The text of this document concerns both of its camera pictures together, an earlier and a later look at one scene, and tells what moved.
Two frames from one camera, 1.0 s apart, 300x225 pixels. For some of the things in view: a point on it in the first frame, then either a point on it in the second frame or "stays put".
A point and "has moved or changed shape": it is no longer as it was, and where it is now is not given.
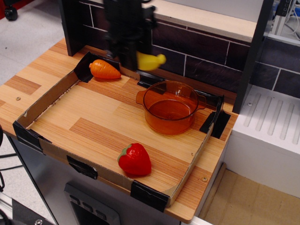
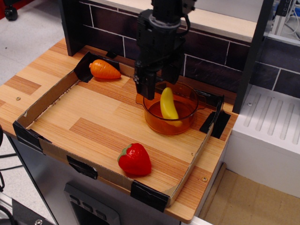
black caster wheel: (11, 13) stays put
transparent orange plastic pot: (170, 106) stays put
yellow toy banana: (148, 63) has moved or changed shape
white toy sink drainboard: (265, 142) stays put
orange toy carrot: (101, 69) stays put
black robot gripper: (129, 26) to (158, 45)
